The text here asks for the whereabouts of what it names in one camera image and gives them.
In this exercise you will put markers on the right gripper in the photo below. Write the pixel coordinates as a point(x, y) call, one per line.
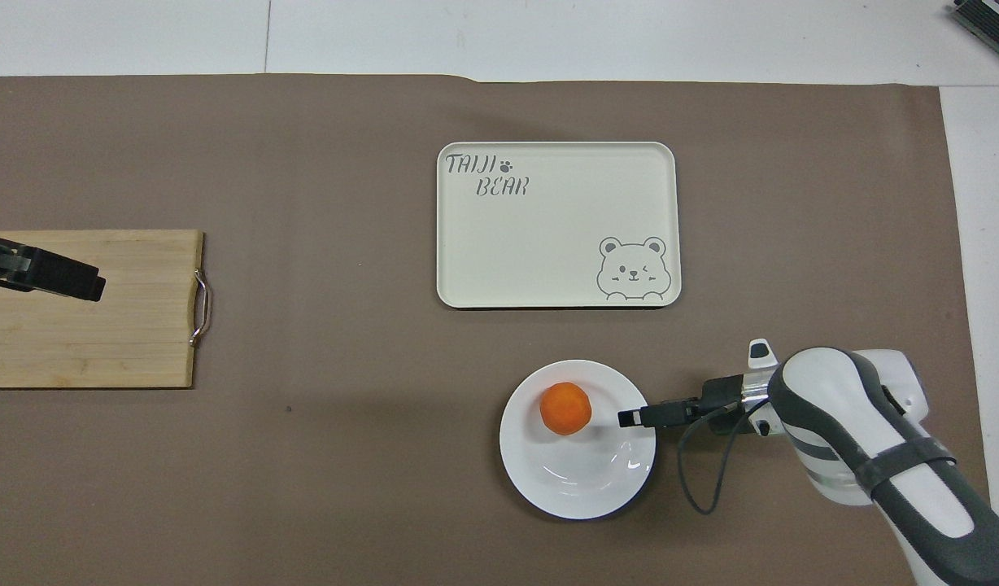
point(721, 394)

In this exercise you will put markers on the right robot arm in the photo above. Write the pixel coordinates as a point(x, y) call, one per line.
point(841, 407)

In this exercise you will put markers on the orange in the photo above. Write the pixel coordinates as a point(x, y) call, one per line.
point(565, 408)

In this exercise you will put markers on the white round plate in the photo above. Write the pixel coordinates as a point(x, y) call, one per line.
point(573, 480)

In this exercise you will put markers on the cream tray with bear print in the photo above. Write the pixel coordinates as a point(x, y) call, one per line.
point(548, 244)

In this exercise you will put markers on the dark striped object corner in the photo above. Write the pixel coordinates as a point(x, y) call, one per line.
point(992, 18)

